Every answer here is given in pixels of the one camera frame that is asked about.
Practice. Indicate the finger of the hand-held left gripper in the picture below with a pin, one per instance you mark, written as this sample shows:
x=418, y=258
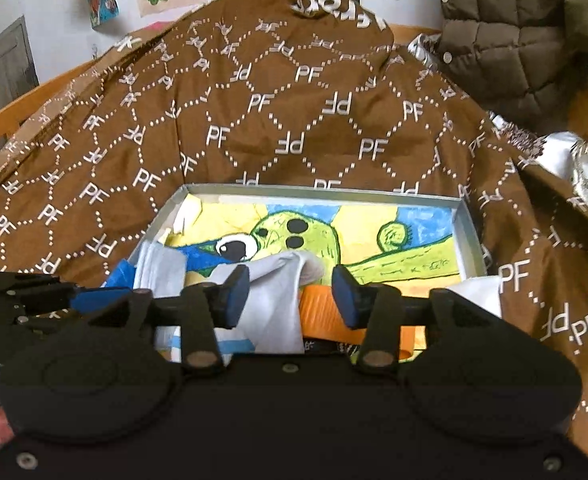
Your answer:
x=19, y=285
x=99, y=300

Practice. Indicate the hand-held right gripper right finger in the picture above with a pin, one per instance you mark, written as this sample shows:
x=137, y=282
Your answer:
x=346, y=297

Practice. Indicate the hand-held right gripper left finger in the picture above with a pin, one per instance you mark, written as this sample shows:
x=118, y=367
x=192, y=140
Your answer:
x=235, y=295

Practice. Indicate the orange cloth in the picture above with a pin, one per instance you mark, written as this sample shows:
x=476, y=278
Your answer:
x=324, y=317

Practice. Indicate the light grey cloth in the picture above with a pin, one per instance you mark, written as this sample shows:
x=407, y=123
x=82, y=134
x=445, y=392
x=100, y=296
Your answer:
x=274, y=285

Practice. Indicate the yellow patterned sock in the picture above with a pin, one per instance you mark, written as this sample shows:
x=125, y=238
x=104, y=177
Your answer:
x=234, y=344

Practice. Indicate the dark navy sock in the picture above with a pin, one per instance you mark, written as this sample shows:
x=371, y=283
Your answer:
x=335, y=347

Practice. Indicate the white cloth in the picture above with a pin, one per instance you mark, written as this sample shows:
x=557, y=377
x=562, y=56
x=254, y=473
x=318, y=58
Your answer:
x=474, y=297

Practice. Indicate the shallow grey cardboard box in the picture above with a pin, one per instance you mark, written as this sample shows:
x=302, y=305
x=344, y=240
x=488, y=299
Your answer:
x=469, y=240

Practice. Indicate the green cartoon drawing sheet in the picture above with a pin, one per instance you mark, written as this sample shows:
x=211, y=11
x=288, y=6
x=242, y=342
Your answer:
x=374, y=240

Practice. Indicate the brown printed duvet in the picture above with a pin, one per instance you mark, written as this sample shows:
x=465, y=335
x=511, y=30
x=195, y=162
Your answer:
x=274, y=110

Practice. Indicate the grey door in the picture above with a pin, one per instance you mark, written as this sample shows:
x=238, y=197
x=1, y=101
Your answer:
x=4, y=70

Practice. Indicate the brown puffer jacket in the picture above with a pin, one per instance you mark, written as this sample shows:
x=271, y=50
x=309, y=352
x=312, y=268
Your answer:
x=524, y=25

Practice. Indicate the wooden bed guard rail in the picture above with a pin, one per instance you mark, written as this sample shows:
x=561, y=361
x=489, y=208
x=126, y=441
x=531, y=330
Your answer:
x=24, y=110

